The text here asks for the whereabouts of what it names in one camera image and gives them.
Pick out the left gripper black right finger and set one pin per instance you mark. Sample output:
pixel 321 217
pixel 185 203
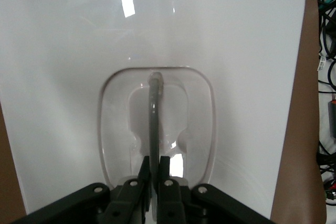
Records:
pixel 170 197

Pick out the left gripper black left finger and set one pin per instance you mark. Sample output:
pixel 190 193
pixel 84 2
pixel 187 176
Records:
pixel 131 197

